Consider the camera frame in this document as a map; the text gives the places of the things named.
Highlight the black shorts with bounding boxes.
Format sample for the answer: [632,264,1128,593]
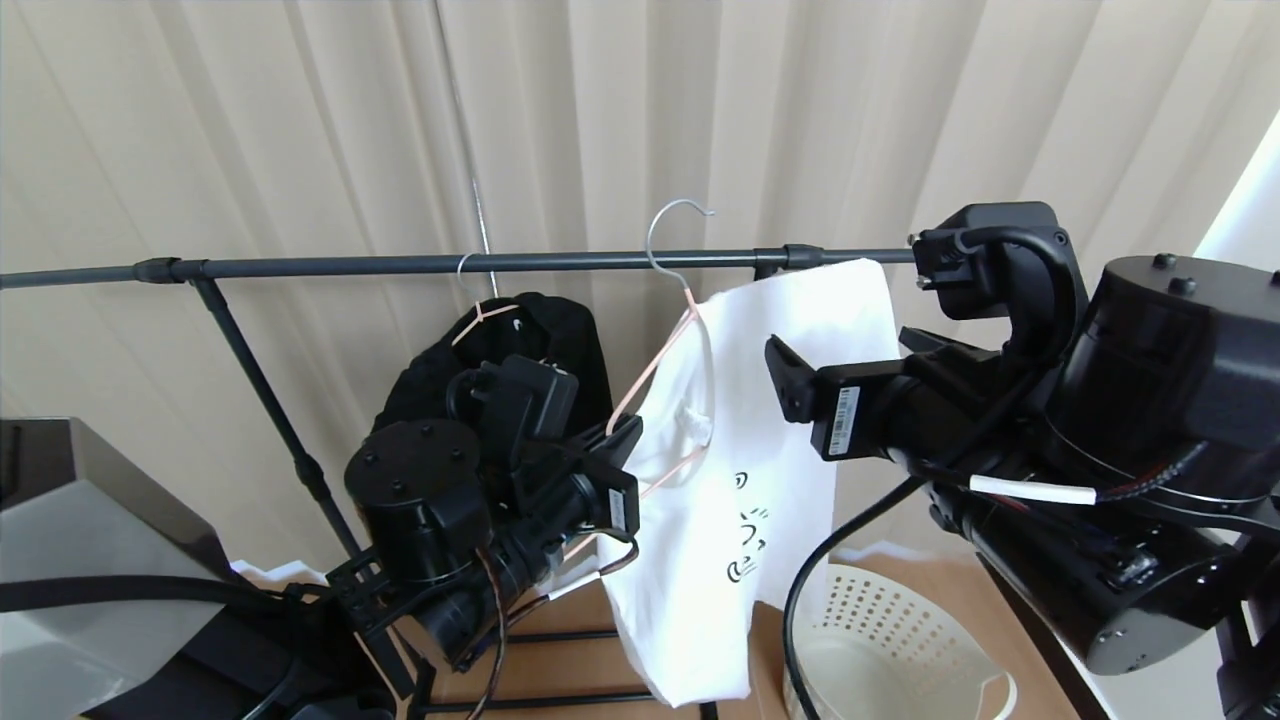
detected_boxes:
[372,292,614,471]

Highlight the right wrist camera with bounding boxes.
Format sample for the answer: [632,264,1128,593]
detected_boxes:
[910,202,1089,351]

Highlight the black clothes rack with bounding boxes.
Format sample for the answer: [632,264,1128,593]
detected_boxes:
[0,244,917,720]

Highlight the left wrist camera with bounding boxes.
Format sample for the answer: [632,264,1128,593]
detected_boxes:
[447,355,581,471]

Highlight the beige curtain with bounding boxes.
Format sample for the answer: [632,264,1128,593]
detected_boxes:
[0,0,1280,591]

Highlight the white laundry basket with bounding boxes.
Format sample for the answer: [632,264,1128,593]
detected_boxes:
[783,563,1018,720]

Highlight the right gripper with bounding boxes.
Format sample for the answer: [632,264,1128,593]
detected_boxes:
[765,335,1046,466]

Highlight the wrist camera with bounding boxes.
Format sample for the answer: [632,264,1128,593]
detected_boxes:
[447,355,581,471]
[910,202,1089,351]

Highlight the pink clothes hanger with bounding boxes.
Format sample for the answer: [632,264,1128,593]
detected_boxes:
[565,198,717,561]
[450,254,523,348]

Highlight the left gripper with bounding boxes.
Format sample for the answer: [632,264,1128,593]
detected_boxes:
[415,413,644,669]

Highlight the white printed t-shirt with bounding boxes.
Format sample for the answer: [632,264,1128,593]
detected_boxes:
[597,258,903,709]

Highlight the black cable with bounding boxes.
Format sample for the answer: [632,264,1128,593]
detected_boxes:
[0,576,306,616]
[783,472,941,720]

